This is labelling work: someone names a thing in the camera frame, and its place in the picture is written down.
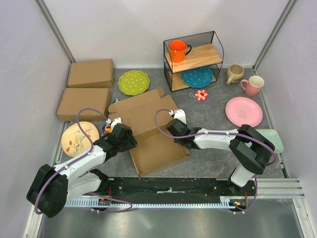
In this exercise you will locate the pink round plate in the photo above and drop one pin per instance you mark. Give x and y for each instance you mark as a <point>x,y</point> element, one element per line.
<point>242,110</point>

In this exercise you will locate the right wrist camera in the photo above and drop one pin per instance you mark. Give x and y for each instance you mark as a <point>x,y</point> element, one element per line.
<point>178,114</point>

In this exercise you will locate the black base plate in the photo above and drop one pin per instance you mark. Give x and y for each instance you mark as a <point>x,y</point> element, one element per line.
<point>170,191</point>

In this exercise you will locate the pink flower toy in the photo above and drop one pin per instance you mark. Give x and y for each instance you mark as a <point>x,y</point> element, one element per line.
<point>200,95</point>

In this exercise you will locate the black wire wooden shelf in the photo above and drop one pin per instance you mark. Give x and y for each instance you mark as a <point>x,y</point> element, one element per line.
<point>203,49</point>

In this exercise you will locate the closed cardboard box front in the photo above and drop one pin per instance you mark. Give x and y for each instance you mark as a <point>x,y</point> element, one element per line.
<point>76,99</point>

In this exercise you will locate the closed cardboard box rear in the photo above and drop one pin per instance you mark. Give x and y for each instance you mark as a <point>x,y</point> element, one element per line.
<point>91,74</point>

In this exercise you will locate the grey cable duct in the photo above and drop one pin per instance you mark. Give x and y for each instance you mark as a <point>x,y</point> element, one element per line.
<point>96,202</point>

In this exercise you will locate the mint rectangular plate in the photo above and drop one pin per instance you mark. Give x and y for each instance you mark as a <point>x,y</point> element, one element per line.
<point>273,136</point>

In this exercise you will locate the beige bird plate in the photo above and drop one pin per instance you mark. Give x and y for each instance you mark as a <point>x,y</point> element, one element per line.
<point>74,141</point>

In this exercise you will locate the pink mug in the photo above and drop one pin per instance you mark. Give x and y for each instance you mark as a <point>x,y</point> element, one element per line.
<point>252,86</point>

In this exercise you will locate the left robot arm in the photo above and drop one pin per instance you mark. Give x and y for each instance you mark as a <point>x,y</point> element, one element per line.
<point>53,187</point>

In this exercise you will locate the orange mug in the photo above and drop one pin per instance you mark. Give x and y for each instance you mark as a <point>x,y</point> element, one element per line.
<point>178,50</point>

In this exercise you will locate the large cardboard box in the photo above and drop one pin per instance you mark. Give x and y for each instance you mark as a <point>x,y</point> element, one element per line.
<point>154,151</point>

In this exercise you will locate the green dotted plate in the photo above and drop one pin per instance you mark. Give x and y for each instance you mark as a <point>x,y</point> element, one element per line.
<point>133,83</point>

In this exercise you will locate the beige ceramic mug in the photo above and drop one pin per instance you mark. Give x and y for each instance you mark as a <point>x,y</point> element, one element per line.
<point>234,74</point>

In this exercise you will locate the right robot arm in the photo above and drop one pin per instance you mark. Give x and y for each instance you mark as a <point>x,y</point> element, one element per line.
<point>251,148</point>

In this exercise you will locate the closed cardboard box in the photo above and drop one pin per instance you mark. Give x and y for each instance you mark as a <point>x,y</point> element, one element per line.
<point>91,74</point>
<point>76,99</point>

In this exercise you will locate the blue dotted plate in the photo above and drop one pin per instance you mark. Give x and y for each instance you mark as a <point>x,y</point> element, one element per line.
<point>198,77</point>

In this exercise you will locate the rainbow flower toy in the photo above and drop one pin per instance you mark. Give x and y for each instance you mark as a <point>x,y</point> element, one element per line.
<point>116,100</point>
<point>106,128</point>

